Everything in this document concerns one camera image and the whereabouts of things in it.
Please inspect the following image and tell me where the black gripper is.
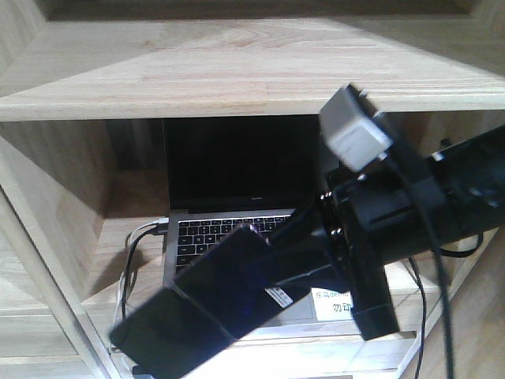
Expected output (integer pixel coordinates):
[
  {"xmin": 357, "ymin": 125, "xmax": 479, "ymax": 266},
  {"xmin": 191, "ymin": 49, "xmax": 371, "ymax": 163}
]
[{"xmin": 267, "ymin": 152, "xmax": 452, "ymax": 340}]

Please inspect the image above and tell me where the black smartphone pink frame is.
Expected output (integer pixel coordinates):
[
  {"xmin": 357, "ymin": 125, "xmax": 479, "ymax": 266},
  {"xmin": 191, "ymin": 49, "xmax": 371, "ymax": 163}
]
[{"xmin": 110, "ymin": 227, "xmax": 309, "ymax": 378}]

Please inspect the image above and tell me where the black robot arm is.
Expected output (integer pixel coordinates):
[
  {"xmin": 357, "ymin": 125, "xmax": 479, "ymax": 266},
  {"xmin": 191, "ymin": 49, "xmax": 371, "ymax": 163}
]
[{"xmin": 266, "ymin": 127, "xmax": 504, "ymax": 340}]

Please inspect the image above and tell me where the light wooden desk shelf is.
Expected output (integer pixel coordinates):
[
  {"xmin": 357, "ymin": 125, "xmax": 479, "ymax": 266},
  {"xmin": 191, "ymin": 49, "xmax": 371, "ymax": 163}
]
[{"xmin": 1, "ymin": 1, "xmax": 504, "ymax": 378}]

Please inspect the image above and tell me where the white right warning label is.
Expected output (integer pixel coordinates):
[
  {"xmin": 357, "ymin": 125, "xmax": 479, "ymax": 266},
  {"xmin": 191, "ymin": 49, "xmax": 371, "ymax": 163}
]
[{"xmin": 311, "ymin": 288, "xmax": 353, "ymax": 321}]

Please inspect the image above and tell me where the grey laptop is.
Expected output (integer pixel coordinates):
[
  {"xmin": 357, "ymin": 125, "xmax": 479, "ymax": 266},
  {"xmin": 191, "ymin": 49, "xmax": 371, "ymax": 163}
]
[{"xmin": 160, "ymin": 114, "xmax": 395, "ymax": 328}]

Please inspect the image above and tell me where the black camera cable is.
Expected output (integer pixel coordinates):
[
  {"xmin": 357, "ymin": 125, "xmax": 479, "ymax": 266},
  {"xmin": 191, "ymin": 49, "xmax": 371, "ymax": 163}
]
[{"xmin": 361, "ymin": 90, "xmax": 458, "ymax": 379}]

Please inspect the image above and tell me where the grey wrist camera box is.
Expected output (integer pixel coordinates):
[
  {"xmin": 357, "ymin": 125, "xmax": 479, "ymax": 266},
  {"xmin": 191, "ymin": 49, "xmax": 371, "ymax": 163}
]
[{"xmin": 319, "ymin": 84, "xmax": 393, "ymax": 172}]

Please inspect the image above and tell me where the black left laptop cable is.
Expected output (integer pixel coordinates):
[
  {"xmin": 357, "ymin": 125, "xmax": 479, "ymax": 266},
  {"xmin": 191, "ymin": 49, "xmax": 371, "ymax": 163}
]
[{"xmin": 120, "ymin": 224, "xmax": 169, "ymax": 328}]

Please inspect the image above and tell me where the white laptop cable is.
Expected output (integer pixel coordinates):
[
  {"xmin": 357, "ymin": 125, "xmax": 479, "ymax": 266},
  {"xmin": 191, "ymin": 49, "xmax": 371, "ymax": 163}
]
[{"xmin": 108, "ymin": 216, "xmax": 169, "ymax": 352}]

